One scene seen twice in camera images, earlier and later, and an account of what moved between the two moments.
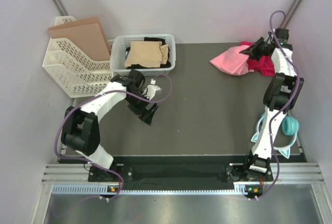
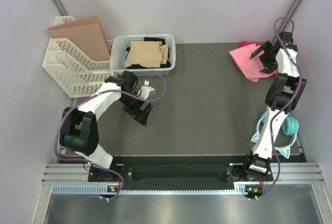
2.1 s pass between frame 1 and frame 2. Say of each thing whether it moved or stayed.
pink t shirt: moved
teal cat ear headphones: stayed
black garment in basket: stayed
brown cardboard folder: stayed
